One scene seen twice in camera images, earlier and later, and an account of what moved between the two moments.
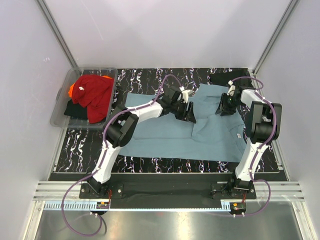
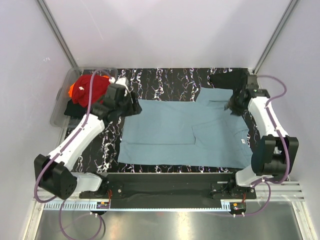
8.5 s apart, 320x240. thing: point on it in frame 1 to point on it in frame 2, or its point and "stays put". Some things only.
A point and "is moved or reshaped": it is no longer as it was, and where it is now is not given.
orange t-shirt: [70, 91] stays put
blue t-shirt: [213, 137] is moved or reshaped
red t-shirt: [95, 92] stays put
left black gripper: [183, 116] to [134, 108]
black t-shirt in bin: [76, 111] stays put
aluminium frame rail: [279, 191] stays put
